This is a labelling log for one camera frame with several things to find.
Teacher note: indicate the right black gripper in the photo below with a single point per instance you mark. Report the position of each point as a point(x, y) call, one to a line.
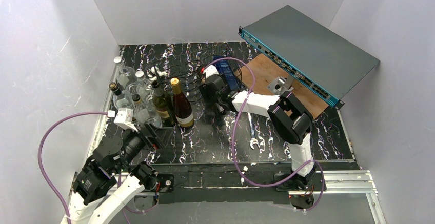
point(206, 88)

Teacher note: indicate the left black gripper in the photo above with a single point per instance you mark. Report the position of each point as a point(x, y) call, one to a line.
point(149, 135)

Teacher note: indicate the blue label clear bottle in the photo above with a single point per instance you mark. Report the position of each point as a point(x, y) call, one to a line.
point(230, 72)

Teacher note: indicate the clear bottle brown neck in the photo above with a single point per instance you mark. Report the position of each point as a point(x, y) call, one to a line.
point(145, 113)

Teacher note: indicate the dark wine bottle gold cap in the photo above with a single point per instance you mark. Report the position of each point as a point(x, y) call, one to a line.
point(182, 106)

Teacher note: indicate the dark wine bottle silver cap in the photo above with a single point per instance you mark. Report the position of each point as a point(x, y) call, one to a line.
point(161, 105)

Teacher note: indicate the clear bottle gold label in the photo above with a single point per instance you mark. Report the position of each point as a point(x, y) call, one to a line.
point(121, 98)

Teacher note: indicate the clear bottle dark label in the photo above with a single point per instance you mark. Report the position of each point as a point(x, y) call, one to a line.
point(144, 88)

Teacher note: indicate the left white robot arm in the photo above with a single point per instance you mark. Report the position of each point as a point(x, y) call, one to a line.
point(109, 179)

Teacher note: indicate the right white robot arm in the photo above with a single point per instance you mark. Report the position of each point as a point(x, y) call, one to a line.
point(292, 121)

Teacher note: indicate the brown wooden board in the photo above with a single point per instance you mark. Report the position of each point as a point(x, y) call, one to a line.
point(266, 71)

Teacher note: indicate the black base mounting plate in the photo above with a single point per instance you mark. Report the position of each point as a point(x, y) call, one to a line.
point(222, 183)

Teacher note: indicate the silver combination wrench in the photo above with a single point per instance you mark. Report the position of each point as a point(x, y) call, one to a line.
point(254, 140)

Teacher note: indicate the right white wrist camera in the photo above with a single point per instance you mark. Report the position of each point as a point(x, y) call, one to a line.
point(209, 71)

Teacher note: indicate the black wire wine rack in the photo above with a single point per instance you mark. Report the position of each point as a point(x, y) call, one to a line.
point(184, 61)

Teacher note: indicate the grey metal bracket stand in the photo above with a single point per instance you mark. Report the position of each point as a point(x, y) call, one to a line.
point(281, 84)

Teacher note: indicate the teal network switch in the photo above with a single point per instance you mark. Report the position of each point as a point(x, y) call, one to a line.
point(322, 61)

